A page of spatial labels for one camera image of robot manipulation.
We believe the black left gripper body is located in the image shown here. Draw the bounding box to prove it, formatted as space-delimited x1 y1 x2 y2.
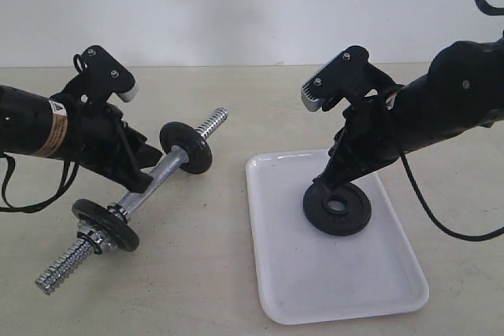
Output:
58 102 135 179

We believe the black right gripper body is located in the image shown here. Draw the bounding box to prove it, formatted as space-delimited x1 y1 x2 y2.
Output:
330 87 398 171

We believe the black weight plate end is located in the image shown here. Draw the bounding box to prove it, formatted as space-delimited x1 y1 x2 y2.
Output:
159 121 213 175

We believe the black weight plate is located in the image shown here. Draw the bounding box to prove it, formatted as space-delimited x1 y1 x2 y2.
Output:
72 198 139 252
302 183 372 236

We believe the chrome spinlock collar nut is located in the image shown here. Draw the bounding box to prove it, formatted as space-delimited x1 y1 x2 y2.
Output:
77 226 117 254

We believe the chrome threaded dumbbell bar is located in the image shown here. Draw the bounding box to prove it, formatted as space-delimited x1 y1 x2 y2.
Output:
35 107 228 295

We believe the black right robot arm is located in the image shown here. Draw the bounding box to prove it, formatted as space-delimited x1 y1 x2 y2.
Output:
305 39 503 190

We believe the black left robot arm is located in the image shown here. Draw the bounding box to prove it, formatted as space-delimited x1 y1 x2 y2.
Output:
1 86 162 193

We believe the white rectangular plastic tray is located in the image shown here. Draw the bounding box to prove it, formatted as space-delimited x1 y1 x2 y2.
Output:
245 150 429 325

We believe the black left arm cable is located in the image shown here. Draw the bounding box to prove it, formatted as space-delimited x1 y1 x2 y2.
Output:
0 153 80 214

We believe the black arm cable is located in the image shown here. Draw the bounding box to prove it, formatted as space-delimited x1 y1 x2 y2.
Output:
0 153 80 214
395 0 504 242

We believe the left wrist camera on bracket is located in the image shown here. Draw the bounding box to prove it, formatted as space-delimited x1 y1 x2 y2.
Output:
74 45 139 105

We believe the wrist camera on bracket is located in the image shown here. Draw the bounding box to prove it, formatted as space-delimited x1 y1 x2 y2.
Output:
301 45 402 112
74 45 139 105

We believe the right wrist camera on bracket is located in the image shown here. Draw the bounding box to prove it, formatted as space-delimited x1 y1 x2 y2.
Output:
301 45 402 112

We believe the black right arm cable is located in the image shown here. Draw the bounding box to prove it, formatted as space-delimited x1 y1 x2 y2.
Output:
395 0 504 242

